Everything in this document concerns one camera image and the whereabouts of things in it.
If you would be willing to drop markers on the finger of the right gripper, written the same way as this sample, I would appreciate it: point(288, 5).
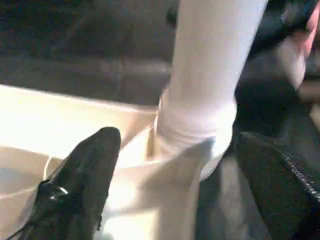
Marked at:
point(172, 15)
point(282, 20)

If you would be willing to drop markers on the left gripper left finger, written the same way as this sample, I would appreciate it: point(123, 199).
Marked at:
point(75, 187)

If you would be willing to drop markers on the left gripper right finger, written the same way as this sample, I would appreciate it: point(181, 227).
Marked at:
point(280, 195)

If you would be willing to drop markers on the white plastic table leg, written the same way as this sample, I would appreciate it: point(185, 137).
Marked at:
point(207, 62)

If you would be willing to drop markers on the white plastic table top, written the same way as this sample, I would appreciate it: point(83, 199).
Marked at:
point(62, 112)

